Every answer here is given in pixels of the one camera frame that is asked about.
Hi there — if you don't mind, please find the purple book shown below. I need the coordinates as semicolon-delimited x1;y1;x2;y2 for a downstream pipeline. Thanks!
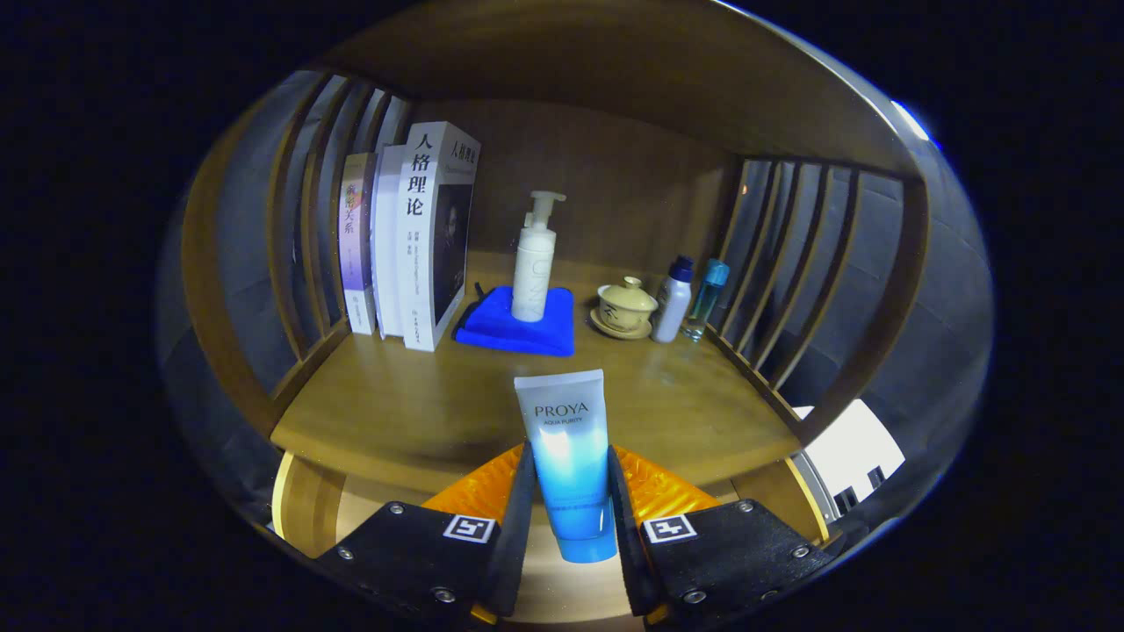
338;152;378;336

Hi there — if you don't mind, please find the wooden cabinet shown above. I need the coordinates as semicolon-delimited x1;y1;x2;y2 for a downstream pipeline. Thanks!
180;0;932;545

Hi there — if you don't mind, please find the thick white and black book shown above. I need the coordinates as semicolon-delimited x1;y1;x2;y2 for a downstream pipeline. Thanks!
395;121;482;353

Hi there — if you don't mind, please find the thin white book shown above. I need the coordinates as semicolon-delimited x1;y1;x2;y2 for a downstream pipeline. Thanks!
371;145;407;341

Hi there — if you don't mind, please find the wooden drawer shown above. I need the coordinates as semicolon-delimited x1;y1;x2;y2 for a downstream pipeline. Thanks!
270;449;833;626

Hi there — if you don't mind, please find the beige lidded teacup with saucer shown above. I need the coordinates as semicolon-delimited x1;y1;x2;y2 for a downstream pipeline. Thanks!
589;276;659;341

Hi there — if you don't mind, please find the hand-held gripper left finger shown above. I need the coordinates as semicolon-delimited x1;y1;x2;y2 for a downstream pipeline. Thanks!
314;442;538;628

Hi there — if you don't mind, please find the blue folded cloth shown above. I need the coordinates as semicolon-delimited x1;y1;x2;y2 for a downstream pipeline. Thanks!
453;285;576;358

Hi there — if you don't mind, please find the white pump bottle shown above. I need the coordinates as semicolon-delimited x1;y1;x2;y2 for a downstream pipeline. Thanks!
511;190;567;323

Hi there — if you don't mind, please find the white bottle with blue cap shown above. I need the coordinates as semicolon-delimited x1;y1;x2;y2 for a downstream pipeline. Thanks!
651;255;695;344

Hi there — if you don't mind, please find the white appliance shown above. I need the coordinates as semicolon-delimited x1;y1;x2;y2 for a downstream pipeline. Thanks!
793;399;906;519

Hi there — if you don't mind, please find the clear teal bottle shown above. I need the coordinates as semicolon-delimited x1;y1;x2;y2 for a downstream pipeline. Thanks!
682;258;731;342

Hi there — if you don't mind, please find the wooden countertop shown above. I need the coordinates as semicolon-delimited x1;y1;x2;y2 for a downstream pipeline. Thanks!
270;250;804;492

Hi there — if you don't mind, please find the blue and white tube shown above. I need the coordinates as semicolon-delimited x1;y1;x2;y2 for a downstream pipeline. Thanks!
514;369;618;564

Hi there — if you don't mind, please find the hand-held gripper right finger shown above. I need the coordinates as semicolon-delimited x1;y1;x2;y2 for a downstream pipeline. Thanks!
606;443;835;628

